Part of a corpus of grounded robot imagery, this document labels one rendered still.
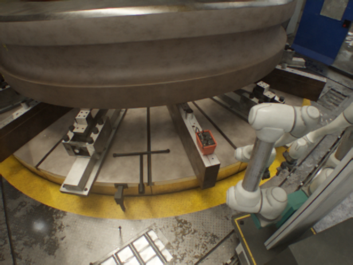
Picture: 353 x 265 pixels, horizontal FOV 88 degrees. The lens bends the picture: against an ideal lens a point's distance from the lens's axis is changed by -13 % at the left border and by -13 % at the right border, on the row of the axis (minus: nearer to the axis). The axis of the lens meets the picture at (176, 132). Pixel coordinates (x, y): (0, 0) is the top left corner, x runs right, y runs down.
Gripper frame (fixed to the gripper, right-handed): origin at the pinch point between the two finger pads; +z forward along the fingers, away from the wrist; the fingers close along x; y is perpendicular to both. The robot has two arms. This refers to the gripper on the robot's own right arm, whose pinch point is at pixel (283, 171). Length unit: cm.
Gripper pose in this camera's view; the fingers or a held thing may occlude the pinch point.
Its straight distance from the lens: 196.3
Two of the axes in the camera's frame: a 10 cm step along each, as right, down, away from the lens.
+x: 9.7, -1.8, 1.8
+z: 0.0, 7.2, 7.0
